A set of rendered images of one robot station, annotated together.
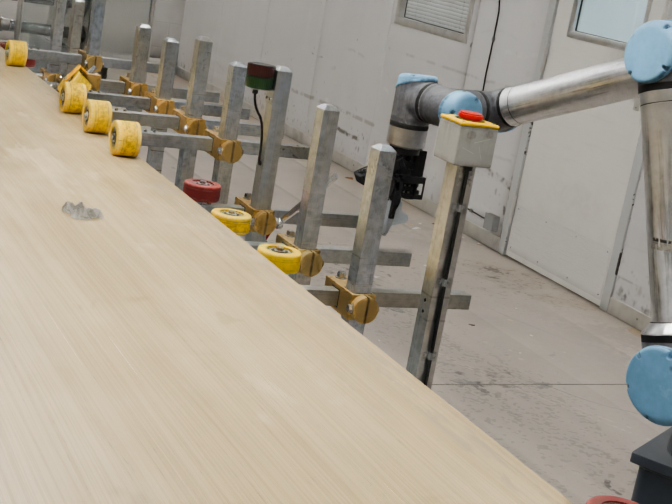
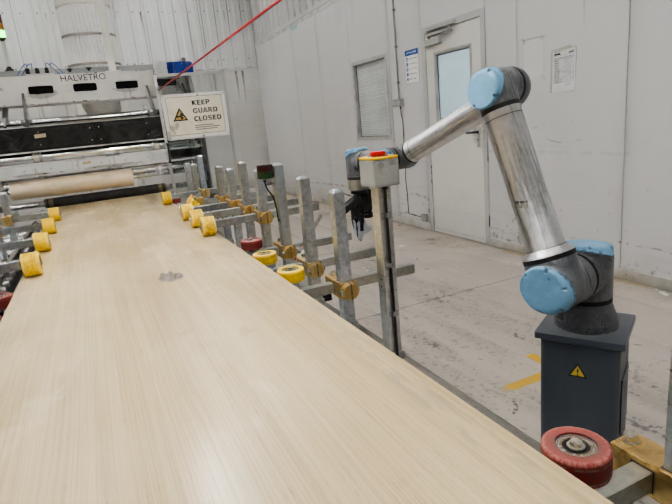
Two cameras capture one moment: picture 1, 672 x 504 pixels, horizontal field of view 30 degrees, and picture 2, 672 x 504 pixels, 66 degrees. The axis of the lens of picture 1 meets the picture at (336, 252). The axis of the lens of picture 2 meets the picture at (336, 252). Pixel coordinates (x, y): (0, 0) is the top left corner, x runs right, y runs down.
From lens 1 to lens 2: 0.76 m
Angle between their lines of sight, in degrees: 4
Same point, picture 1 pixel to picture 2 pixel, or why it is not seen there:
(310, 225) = (311, 248)
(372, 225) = (341, 239)
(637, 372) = (527, 286)
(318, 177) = (307, 219)
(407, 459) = (376, 435)
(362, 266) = (342, 265)
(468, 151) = (381, 176)
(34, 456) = not seen: outside the picture
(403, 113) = (352, 171)
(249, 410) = (246, 417)
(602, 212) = (475, 199)
